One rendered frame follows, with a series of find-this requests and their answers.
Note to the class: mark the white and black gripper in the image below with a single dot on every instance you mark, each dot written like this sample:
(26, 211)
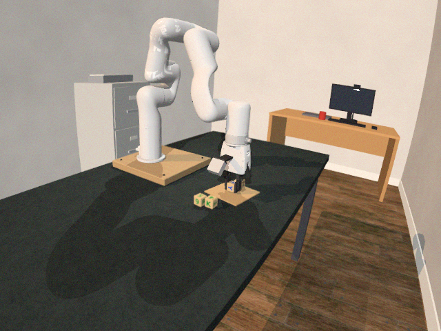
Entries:
(240, 164)

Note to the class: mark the tan square mat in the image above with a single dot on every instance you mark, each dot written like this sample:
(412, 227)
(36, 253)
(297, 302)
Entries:
(230, 197)

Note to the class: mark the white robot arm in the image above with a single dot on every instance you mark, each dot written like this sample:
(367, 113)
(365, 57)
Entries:
(199, 44)

